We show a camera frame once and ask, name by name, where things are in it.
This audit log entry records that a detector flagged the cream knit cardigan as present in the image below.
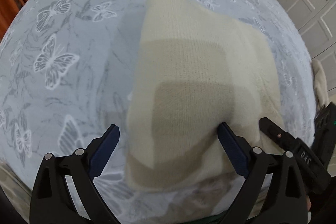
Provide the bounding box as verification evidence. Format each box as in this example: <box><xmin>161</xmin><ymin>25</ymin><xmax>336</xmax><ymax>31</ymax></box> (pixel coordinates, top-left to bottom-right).
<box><xmin>125</xmin><ymin>0</ymin><xmax>289</xmax><ymax>190</ymax></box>

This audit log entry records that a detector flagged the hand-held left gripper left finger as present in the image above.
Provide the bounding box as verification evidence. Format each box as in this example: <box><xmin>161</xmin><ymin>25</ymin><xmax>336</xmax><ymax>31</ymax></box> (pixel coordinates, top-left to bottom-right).
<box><xmin>29</xmin><ymin>124</ymin><xmax>121</xmax><ymax>224</ymax></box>

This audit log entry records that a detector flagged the orange curtain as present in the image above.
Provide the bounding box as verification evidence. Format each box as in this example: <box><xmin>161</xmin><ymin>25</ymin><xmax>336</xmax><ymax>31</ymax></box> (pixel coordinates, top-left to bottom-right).
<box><xmin>0</xmin><ymin>0</ymin><xmax>28</xmax><ymax>38</ymax></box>

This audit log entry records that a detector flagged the beige patterned cloth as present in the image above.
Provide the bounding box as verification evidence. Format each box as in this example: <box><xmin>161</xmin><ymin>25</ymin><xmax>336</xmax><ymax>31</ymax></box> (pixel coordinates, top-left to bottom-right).
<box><xmin>168</xmin><ymin>173</ymin><xmax>265</xmax><ymax>224</ymax></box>

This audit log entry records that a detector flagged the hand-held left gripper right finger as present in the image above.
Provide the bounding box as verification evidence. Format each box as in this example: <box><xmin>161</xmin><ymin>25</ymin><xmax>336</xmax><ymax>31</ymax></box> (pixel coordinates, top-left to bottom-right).
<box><xmin>217</xmin><ymin>122</ymin><xmax>309</xmax><ymax>224</ymax></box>

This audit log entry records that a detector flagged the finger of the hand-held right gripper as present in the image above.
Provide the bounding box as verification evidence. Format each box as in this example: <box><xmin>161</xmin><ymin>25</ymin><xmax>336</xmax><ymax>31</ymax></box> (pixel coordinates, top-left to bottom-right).
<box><xmin>259</xmin><ymin>117</ymin><xmax>298</xmax><ymax>152</ymax></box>

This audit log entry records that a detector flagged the cream cloth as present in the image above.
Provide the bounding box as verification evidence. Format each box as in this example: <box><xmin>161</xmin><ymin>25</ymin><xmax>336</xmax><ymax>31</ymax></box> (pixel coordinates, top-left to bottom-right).
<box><xmin>312</xmin><ymin>59</ymin><xmax>329</xmax><ymax>105</ymax></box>

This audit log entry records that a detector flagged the bed with butterfly sheet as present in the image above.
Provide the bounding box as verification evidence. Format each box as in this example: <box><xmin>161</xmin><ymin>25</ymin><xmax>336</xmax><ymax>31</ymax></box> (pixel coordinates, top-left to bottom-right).
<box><xmin>0</xmin><ymin>0</ymin><xmax>315</xmax><ymax>224</ymax></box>

